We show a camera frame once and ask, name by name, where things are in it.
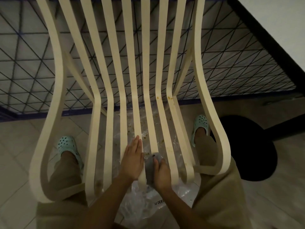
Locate person's left forearm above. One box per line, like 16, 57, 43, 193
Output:
79, 175, 135, 229

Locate clear plastic sheet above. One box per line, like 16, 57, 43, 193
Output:
112, 110, 201, 229

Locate person's left hand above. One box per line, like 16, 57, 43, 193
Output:
119, 135, 145, 181

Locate black wire mesh panel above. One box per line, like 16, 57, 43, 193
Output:
0, 0, 297, 118

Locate cream slatted chair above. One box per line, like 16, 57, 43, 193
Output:
29, 0, 233, 204

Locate person's right forearm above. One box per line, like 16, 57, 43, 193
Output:
157, 186, 208, 229

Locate mint green clog shoe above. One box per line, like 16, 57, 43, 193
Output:
57, 135, 84, 170
192, 114, 210, 148

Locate beige trousers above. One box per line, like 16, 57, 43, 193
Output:
36, 133, 253, 229

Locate person's right hand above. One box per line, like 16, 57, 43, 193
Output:
152, 155, 173, 192

